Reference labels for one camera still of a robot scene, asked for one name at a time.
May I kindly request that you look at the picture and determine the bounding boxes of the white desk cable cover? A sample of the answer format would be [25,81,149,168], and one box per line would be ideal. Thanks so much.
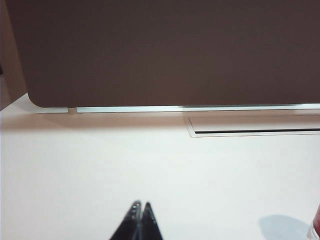
[184,114,320,139]

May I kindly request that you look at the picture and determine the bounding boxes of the short aluminium rail piece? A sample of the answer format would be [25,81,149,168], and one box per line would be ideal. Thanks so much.
[36,107,69,115]

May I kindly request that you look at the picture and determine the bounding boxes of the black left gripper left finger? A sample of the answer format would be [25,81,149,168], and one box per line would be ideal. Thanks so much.
[108,199,143,240]

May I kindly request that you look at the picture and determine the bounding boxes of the brown fabric desk partition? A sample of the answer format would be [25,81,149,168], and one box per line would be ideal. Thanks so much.
[4,0,320,109]

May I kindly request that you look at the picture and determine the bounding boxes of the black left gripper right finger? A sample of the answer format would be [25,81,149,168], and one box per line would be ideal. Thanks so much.
[140,201,164,240]

